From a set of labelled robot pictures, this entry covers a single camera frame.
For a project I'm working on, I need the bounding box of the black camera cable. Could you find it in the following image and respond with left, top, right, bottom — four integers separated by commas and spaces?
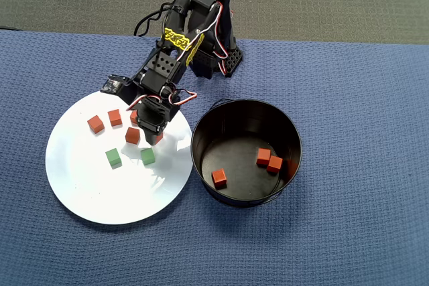
133, 1, 184, 38

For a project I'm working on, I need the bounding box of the small wrist camera board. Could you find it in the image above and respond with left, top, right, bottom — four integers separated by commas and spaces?
100, 74, 130, 94

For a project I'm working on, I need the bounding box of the black metal bucket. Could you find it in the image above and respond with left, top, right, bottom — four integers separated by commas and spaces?
190, 98, 303, 208

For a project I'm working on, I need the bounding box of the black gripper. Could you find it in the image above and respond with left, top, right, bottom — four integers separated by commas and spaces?
133, 95, 179, 147

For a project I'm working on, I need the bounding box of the blue woven tablecloth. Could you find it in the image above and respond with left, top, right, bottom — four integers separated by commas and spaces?
0, 29, 429, 286

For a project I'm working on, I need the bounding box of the white round plate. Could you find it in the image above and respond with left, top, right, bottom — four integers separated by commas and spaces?
45, 90, 194, 226

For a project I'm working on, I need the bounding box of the green cube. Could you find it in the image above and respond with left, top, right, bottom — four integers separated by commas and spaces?
139, 147, 156, 166
105, 147, 122, 169

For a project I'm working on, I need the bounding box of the red white servo wire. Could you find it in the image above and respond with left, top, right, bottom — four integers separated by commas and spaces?
214, 40, 234, 76
174, 1, 224, 66
125, 88, 198, 113

